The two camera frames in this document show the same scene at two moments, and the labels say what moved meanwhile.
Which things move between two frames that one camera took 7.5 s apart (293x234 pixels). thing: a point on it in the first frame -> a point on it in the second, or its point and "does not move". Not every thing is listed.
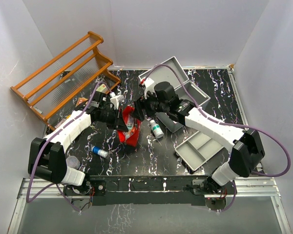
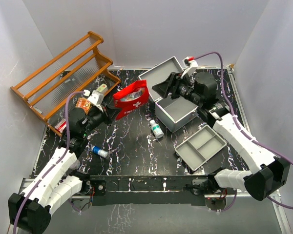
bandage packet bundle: (129, 123) -> (138, 94)
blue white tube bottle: (96, 150) does not move
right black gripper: (142, 104) -> (175, 79)
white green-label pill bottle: (156, 129) does not move
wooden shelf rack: (76, 76) does not move
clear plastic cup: (73, 162) does not move
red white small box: (63, 120) does not move
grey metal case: (170, 71) does not move
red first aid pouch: (133, 124) -> (131, 98)
